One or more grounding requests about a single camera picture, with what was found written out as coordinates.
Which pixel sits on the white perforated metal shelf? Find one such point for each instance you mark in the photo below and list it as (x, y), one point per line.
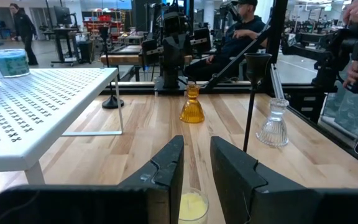
(42, 102)

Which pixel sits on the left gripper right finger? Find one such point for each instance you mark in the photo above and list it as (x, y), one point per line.
(244, 186)

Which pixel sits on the clear glass candlestick holder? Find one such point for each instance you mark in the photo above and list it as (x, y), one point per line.
(273, 127)

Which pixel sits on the wooden workstation table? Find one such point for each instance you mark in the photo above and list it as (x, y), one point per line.
(120, 59)

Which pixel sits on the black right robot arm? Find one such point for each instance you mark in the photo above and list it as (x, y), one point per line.
(174, 76)

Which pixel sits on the black monitor desk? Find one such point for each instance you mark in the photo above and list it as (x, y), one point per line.
(62, 31)

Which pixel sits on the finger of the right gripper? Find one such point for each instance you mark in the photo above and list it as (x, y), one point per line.
(170, 49)
(183, 49)

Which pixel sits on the blue candle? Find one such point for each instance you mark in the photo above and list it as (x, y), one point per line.
(9, 63)

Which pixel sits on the black tall candlestick holder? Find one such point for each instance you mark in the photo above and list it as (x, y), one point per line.
(257, 65)
(112, 102)

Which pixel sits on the person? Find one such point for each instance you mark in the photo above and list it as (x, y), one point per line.
(23, 28)
(244, 34)

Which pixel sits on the black video camera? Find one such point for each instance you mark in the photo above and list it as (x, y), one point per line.
(340, 46)

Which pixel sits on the black waste bin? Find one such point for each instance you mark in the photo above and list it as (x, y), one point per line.
(85, 51)

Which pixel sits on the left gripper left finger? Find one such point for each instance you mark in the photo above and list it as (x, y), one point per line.
(154, 186)

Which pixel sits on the yellow candle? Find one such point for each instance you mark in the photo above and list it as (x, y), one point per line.
(193, 207)

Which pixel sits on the amber glass candlestick holder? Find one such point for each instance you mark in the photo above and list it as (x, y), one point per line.
(192, 109)

